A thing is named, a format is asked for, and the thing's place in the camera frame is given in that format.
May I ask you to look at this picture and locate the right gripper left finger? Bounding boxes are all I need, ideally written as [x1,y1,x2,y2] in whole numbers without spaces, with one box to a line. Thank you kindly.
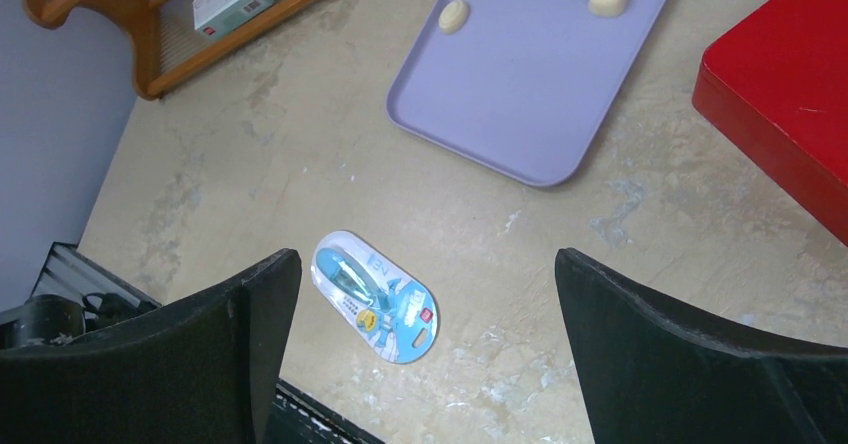
[1,249,302,443]

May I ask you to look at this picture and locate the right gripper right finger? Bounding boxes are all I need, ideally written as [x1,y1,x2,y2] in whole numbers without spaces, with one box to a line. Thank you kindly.
[554,248,847,443]

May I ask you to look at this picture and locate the red box lid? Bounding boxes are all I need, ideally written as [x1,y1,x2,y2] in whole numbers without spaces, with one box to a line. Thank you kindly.
[692,0,847,242]

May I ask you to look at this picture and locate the white chocolate piece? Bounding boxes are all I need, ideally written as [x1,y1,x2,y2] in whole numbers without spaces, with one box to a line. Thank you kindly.
[588,0,629,18]

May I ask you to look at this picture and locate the round white chocolate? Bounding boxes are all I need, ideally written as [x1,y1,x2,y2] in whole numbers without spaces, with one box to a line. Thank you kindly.
[438,0,470,35]

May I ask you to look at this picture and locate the blue correction tape package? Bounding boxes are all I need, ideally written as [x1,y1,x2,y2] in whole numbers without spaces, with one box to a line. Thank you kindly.
[310,230,439,364]

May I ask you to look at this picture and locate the lavender plastic tray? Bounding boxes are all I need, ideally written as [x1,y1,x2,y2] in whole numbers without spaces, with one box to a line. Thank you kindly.
[386,0,667,187]

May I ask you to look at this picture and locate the wooden tiered shelf rack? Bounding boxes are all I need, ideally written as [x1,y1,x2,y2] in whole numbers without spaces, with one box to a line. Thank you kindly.
[22,0,317,100]

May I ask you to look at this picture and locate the small white stationery box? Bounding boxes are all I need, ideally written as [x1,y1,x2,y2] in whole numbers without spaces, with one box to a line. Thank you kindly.
[192,0,274,40]

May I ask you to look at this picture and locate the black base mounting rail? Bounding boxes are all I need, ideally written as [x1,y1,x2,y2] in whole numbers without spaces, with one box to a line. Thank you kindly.
[0,291,386,444]

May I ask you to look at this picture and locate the aluminium frame rail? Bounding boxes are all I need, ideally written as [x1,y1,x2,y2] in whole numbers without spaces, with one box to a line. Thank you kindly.
[30,242,161,307]

